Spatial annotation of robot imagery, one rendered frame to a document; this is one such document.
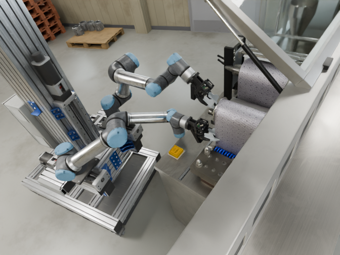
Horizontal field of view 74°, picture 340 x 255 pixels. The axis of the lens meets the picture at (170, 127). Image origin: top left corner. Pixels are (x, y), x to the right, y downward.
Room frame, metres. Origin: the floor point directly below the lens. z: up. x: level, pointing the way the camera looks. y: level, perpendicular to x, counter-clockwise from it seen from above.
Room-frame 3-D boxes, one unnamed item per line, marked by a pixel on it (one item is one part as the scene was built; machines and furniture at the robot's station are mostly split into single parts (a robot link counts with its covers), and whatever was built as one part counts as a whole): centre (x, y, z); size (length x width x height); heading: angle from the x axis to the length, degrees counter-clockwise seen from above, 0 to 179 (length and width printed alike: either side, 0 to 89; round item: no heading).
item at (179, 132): (1.03, -0.05, 1.01); 0.11 x 0.08 x 0.11; 5
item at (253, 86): (0.84, -0.46, 1.16); 0.39 x 0.23 x 0.51; 131
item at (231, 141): (0.72, -0.31, 1.11); 0.23 x 0.01 x 0.18; 41
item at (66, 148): (1.07, 0.72, 0.98); 0.13 x 0.12 x 0.14; 5
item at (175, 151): (0.92, 0.00, 0.91); 0.07 x 0.07 x 0.02; 41
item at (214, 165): (0.61, -0.25, 1.00); 0.40 x 0.16 x 0.06; 41
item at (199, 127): (0.90, -0.15, 1.12); 0.12 x 0.08 x 0.09; 41
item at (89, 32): (5.42, 1.19, 0.16); 1.17 x 0.80 x 0.33; 55
